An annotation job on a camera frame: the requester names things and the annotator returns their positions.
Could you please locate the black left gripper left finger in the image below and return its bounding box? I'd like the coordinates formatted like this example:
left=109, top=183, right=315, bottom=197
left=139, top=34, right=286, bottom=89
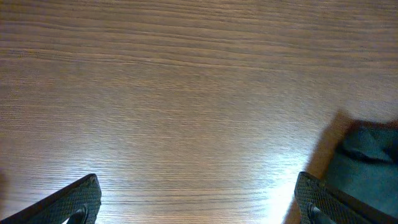
left=1, top=174, right=101, bottom=224

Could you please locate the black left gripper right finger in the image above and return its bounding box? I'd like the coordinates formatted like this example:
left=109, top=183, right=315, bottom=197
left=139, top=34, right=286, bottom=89
left=294, top=172, right=397, bottom=224

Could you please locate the dark green t-shirt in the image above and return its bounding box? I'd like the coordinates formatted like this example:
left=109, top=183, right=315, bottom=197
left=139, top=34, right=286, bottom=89
left=325, top=122, right=397, bottom=218

